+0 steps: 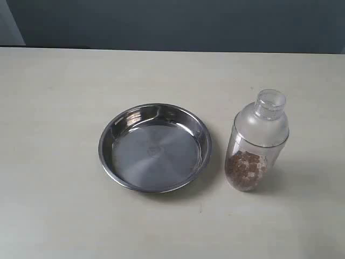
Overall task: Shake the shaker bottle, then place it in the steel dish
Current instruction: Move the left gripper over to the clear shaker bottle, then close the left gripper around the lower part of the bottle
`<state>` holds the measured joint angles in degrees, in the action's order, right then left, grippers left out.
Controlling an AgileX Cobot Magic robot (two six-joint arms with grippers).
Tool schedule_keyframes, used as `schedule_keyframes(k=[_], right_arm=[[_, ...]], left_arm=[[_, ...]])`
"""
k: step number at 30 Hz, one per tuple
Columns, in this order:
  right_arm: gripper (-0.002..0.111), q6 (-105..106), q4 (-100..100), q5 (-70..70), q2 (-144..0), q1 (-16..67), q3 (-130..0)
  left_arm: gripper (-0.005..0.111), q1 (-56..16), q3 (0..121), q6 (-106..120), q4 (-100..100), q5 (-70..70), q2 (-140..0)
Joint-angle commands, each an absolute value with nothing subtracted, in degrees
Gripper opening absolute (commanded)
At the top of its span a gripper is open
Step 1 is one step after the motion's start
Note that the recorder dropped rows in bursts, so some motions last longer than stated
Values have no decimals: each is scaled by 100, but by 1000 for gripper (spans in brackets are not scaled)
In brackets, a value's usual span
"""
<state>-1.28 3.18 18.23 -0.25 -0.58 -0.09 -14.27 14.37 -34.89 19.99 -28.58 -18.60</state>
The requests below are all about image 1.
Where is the clear plastic shaker bottle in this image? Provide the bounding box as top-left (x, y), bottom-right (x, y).
top-left (225, 89), bottom-right (289, 184)

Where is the brown pellet food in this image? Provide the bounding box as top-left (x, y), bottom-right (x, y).
top-left (225, 151), bottom-right (267, 192)

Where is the round stainless steel plate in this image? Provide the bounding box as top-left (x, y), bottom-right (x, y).
top-left (98, 103), bottom-right (212, 193)

